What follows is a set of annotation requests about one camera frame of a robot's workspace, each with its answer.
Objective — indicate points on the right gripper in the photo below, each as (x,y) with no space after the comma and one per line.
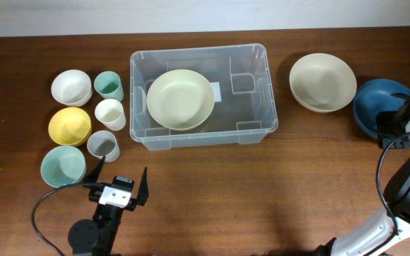
(381,117)

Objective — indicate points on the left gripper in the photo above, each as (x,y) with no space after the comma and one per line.
(142,196)

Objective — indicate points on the dark blue large bowl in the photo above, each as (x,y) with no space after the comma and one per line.
(374,97)

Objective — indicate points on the beige large bowl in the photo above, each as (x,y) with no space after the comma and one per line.
(180,99)
(322,82)

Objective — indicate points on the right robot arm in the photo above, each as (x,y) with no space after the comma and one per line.
(390,224)

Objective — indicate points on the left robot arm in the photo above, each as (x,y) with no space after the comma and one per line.
(96,236)

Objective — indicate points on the clear plastic storage container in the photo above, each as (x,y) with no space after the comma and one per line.
(245,114)

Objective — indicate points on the grey cup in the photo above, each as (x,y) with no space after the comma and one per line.
(103,144)

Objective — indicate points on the mint green small bowl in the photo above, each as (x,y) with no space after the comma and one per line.
(63,165)

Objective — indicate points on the cream white cup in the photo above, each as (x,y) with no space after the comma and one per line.
(111,113)

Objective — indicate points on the yellow small bowl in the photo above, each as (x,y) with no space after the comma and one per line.
(70,126)

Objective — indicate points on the mint green cup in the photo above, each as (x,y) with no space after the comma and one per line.
(108,84)

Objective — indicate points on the white small bowl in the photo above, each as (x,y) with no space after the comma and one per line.
(72,88)

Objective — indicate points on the white label sticker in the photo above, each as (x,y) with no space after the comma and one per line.
(217,91)

